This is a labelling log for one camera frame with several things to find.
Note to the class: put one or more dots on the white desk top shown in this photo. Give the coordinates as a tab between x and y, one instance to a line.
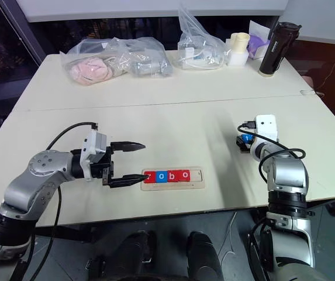
325	20

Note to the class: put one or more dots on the clear bag with pink plush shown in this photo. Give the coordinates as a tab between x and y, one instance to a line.
82	49

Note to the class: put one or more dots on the dark rounded shape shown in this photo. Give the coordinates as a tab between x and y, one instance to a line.
132	257
203	257

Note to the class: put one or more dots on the clear bag with white items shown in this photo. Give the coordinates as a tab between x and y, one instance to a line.
198	44

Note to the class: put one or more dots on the black drinking bottle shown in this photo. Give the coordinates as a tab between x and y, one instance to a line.
276	47

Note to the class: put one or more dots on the red letter tile r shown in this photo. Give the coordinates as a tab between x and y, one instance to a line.
150	179

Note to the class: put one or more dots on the black chair caster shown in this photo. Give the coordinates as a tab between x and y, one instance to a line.
334	209

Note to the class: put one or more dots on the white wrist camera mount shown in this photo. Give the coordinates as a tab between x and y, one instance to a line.
268	126
89	143

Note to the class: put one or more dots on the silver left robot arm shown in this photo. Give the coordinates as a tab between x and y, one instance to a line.
41	175

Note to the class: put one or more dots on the red letter tile o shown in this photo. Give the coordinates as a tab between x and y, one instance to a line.
185	175

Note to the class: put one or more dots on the clear bag with grey part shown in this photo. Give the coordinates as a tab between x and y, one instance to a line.
146	47

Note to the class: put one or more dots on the grey cylindrical part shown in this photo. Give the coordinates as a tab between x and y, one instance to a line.
149	68

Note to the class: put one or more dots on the grey metal frame post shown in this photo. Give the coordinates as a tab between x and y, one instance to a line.
24	29

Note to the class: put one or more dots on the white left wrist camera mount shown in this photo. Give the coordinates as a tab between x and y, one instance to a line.
89	143

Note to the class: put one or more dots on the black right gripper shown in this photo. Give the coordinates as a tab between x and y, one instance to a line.
251	147

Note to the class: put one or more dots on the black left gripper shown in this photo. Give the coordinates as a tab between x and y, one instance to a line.
101	170

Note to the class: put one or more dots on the white board panel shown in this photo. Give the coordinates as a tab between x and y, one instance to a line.
155	8

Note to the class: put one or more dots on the purple tissue pack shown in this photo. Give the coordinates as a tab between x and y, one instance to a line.
258	44

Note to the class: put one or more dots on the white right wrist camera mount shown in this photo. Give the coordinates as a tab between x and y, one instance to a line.
268	126

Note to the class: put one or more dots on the blue letter tile o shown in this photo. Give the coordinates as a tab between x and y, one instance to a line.
161	176

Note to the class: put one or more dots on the pink plush toy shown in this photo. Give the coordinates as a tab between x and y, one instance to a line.
91	70

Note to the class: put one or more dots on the red letter tile b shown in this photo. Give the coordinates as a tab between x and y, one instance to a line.
173	176

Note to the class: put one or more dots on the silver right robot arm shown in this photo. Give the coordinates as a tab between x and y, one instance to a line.
287	175

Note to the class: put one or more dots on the wooden letter tray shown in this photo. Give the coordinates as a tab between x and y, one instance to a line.
196	177

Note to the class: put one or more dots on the blue letter tile t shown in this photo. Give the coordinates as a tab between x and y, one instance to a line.
247	138

